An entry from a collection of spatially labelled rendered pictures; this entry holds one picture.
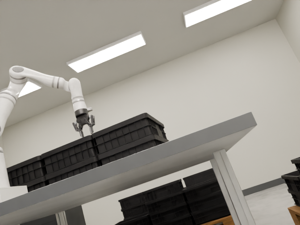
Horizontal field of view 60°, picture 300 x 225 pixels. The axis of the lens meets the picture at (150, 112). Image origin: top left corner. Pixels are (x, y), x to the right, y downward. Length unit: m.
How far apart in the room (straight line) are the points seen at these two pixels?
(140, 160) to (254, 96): 4.34
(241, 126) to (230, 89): 4.23
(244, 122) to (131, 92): 4.48
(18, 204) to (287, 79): 4.80
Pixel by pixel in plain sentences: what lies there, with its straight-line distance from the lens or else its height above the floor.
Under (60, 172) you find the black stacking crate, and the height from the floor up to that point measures 0.81.
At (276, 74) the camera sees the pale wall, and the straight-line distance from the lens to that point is 5.18.
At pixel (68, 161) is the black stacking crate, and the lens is 1.36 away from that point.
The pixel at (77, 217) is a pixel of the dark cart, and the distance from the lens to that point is 3.51.
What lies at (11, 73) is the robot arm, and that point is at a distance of 1.65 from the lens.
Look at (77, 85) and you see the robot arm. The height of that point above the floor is 1.29.
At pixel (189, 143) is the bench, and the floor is 0.68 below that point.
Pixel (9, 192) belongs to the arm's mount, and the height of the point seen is 0.77.
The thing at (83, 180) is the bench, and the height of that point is 0.68.
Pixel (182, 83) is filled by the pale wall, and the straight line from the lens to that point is 5.01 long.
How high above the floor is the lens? 0.59
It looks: 16 degrees up
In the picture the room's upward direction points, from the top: 19 degrees counter-clockwise
